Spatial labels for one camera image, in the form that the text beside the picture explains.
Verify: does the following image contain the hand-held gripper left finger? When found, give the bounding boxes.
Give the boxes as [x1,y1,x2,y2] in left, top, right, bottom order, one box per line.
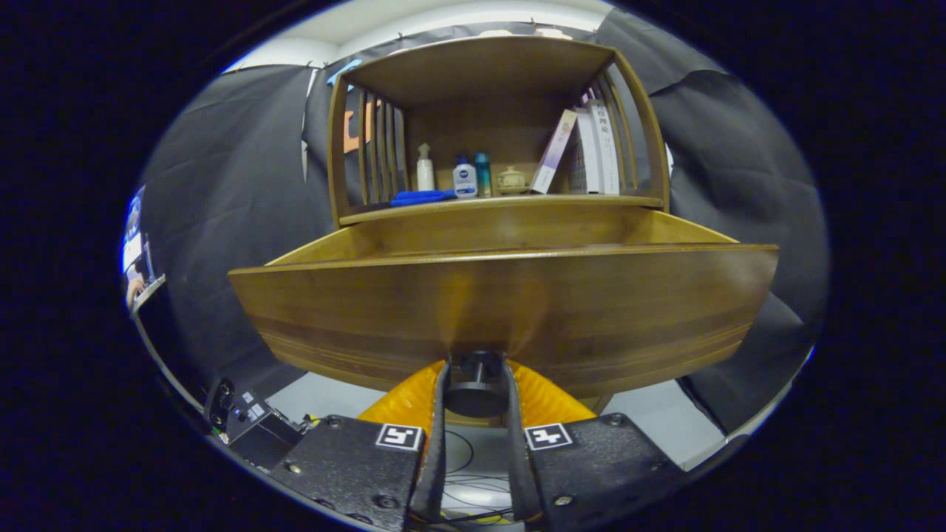
[270,360,452,532]

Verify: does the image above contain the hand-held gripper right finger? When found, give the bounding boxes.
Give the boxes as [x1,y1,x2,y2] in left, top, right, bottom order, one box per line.
[503,358,688,532]

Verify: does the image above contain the black round drawer knob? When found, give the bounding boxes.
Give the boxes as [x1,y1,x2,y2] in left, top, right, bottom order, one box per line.
[443,351,511,419]

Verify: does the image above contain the wooden drawer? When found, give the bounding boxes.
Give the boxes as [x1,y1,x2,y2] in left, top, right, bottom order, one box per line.
[228,209,780,403]

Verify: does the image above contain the wooden countertop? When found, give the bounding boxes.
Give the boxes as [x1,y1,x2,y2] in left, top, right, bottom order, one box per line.
[338,194,664,226]

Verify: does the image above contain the wooden cabinet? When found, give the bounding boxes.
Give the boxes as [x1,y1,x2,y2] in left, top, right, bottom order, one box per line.
[327,35,672,428]

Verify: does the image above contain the black electronics box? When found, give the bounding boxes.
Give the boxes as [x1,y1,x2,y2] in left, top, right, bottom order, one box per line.
[207,378,304,470]

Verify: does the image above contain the blue folded cloth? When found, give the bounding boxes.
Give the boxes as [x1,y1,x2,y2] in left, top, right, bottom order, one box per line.
[389,189,457,207]

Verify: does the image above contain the white bottle with blue cap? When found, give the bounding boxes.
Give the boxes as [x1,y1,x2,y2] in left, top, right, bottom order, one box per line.
[453,154,479,199]

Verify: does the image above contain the bright blue screen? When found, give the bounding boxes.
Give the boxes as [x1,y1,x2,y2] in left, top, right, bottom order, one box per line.
[122,188,152,274]

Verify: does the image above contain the purple cover book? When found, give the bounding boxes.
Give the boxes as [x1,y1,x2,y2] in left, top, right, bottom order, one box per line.
[530,109,578,194]

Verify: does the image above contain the white book with plain cover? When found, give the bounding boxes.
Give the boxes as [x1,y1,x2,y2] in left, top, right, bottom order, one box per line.
[588,100,622,195]

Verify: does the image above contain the black floor cables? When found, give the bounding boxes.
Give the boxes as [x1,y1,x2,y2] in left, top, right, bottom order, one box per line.
[440,429,518,525]

